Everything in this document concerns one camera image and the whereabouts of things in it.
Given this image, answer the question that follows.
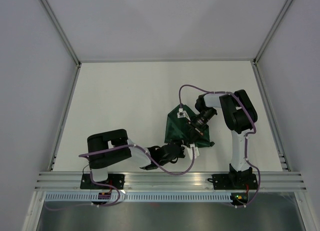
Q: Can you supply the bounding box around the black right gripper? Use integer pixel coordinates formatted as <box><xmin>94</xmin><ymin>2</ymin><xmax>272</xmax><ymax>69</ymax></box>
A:
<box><xmin>185</xmin><ymin>107</ymin><xmax>216</xmax><ymax>145</ymax></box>

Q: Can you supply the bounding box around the dark green cloth napkin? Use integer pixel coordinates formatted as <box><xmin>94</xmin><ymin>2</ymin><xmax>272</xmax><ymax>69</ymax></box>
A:
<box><xmin>164</xmin><ymin>104</ymin><xmax>215</xmax><ymax>148</ymax></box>

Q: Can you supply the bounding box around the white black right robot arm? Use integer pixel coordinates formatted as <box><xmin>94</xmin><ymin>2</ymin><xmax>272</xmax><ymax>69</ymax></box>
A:
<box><xmin>187</xmin><ymin>89</ymin><xmax>259</xmax><ymax>190</ymax></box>

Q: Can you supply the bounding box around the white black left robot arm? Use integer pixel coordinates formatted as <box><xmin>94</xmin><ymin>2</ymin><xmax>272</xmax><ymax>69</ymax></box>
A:
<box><xmin>85</xmin><ymin>129</ymin><xmax>185</xmax><ymax>189</ymax></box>

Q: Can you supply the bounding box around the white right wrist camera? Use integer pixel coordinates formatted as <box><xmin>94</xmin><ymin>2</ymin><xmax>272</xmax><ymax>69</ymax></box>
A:
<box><xmin>177</xmin><ymin>108</ymin><xmax>189</xmax><ymax>119</ymax></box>

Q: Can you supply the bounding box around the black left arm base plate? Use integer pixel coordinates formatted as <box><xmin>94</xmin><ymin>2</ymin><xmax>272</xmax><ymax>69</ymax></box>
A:
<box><xmin>80</xmin><ymin>173</ymin><xmax>125</xmax><ymax>190</ymax></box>

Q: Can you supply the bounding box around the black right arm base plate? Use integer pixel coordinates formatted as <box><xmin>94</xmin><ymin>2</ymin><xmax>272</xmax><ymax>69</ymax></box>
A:
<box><xmin>206</xmin><ymin>173</ymin><xmax>258</xmax><ymax>191</ymax></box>

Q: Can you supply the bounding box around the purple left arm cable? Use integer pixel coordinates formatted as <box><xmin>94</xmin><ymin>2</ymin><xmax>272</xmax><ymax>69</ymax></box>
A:
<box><xmin>44</xmin><ymin>143</ymin><xmax>197</xmax><ymax>212</ymax></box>

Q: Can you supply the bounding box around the aluminium right side rail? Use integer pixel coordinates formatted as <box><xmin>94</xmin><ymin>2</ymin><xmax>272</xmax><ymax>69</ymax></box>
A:
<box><xmin>251</xmin><ymin>60</ymin><xmax>292</xmax><ymax>172</ymax></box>

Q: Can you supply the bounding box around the aluminium rail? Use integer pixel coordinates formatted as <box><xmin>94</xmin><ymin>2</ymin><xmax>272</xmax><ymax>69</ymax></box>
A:
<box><xmin>251</xmin><ymin>60</ymin><xmax>292</xmax><ymax>172</ymax></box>
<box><xmin>33</xmin><ymin>171</ymin><xmax>307</xmax><ymax>193</ymax></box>
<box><xmin>46</xmin><ymin>62</ymin><xmax>82</xmax><ymax>172</ymax></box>

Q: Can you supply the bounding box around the aluminium left side rail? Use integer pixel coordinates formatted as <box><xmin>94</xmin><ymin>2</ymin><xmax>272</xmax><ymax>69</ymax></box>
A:
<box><xmin>46</xmin><ymin>62</ymin><xmax>82</xmax><ymax>172</ymax></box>

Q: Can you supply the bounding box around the aluminium front rail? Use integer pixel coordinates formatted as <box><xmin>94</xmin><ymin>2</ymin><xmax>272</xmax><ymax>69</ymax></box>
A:
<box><xmin>33</xmin><ymin>171</ymin><xmax>307</xmax><ymax>193</ymax></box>

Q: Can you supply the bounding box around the white slotted cable duct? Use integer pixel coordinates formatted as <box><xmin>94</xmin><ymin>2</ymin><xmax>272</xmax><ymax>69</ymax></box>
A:
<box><xmin>45</xmin><ymin>192</ymin><xmax>232</xmax><ymax>203</ymax></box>

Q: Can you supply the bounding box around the aluminium right frame post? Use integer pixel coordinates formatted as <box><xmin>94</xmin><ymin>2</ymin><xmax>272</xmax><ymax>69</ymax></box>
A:
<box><xmin>251</xmin><ymin>0</ymin><xmax>295</xmax><ymax>66</ymax></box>

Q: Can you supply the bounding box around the aluminium frame post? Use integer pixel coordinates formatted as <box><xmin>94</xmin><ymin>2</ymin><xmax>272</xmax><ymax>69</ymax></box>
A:
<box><xmin>251</xmin><ymin>0</ymin><xmax>295</xmax><ymax>66</ymax></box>
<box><xmin>38</xmin><ymin>0</ymin><xmax>81</xmax><ymax>67</ymax></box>

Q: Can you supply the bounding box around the aluminium left frame post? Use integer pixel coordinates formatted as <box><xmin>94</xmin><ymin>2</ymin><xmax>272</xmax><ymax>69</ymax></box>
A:
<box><xmin>38</xmin><ymin>0</ymin><xmax>81</xmax><ymax>67</ymax></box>

